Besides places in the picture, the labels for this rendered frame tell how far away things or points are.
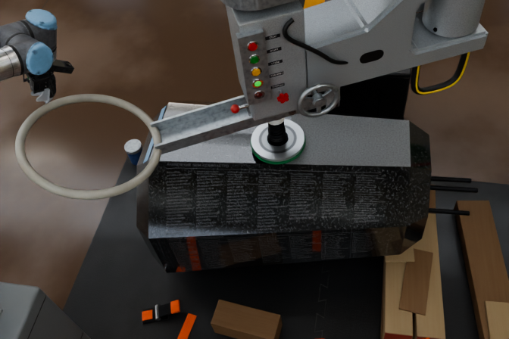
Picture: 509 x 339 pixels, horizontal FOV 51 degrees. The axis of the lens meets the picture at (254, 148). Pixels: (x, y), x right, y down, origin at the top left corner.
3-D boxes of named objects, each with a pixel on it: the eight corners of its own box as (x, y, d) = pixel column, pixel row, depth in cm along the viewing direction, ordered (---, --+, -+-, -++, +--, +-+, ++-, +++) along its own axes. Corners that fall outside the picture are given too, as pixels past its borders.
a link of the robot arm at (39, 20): (17, 10, 164) (45, 3, 171) (18, 43, 173) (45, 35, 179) (35, 27, 161) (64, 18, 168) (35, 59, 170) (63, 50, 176)
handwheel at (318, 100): (330, 93, 189) (331, 61, 177) (341, 113, 183) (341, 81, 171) (290, 104, 188) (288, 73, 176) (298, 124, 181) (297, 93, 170)
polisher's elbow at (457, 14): (410, 16, 191) (417, -32, 176) (455, -2, 195) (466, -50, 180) (442, 46, 180) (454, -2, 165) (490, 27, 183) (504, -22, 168)
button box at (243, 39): (270, 94, 177) (261, 26, 155) (272, 99, 175) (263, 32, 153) (246, 100, 176) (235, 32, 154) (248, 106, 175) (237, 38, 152)
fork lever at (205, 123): (326, 73, 204) (325, 63, 201) (344, 107, 192) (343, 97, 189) (152, 124, 201) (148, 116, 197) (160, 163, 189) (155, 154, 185)
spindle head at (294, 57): (330, 61, 203) (331, -44, 168) (351, 101, 189) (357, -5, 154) (239, 85, 200) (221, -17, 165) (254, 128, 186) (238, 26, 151)
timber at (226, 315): (214, 332, 250) (210, 323, 241) (223, 309, 257) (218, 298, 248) (276, 349, 243) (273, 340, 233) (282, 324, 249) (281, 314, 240)
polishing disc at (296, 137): (268, 170, 204) (268, 168, 203) (242, 135, 216) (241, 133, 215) (315, 145, 209) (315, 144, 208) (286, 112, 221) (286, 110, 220)
